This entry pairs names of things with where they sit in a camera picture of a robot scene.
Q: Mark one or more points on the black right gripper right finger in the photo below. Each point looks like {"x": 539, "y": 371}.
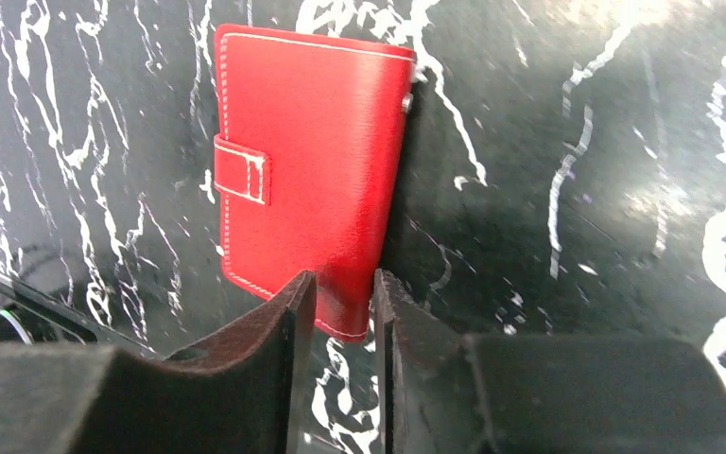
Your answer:
{"x": 445, "y": 392}

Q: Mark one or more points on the red leather card holder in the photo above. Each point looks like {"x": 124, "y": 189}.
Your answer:
{"x": 310, "y": 131}

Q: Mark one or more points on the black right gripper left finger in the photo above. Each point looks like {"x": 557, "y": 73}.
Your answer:
{"x": 66, "y": 388}

